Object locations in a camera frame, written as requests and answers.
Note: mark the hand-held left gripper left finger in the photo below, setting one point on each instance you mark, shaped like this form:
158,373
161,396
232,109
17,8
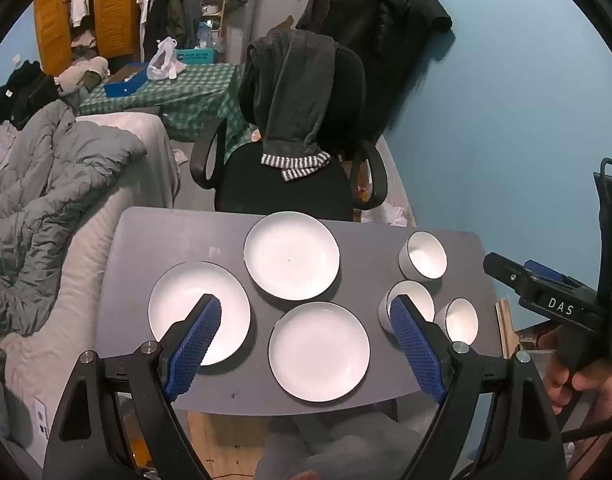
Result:
201,340

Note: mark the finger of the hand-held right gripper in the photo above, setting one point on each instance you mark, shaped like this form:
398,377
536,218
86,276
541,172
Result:
548,271
505,270

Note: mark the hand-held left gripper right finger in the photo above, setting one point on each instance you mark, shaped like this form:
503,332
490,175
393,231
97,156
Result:
410,340

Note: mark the white dark-rimmed bowl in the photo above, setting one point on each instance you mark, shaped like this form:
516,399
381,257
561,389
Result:
460,320
425,255
415,297

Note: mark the white dark-rimmed plate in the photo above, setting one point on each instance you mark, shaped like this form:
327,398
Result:
318,352
176,300
291,255

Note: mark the person's right hand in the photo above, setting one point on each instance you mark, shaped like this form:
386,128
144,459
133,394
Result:
585,385

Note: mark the light wooden board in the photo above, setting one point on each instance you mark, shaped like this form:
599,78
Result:
508,327

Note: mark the white crumpled bag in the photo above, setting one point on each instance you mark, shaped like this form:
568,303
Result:
390,215

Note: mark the person's grey trousers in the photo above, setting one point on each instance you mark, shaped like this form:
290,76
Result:
346,450

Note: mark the bed with white sheet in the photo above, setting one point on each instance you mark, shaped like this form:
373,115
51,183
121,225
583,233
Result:
61,310

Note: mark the yellow and red toy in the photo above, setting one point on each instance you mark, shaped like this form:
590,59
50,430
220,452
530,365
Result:
364,191

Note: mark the black office chair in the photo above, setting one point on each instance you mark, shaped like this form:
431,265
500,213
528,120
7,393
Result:
286,185

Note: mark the grey duvet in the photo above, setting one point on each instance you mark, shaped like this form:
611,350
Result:
46,185

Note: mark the green checked tablecloth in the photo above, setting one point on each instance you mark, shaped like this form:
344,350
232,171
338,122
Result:
196,90

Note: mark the dark grey striped-cuff pants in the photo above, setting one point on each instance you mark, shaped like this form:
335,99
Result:
296,90

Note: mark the blue cardboard box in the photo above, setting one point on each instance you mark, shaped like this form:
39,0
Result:
123,82

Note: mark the black hanging jacket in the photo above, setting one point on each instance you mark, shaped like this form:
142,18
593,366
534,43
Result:
385,25

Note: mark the white plastic bag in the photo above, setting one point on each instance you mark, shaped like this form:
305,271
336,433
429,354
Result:
163,62

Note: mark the teal box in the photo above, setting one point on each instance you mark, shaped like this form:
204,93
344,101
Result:
198,55

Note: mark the beige and olive clothing pile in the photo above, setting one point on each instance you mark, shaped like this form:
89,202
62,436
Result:
81,72

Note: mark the black clothing pile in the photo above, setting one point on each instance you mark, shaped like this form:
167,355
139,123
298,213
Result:
23,92

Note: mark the dark coats on rack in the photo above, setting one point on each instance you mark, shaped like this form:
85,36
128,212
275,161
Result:
171,15

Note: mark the orange wooden wardrobe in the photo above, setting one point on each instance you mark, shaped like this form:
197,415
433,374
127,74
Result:
113,10

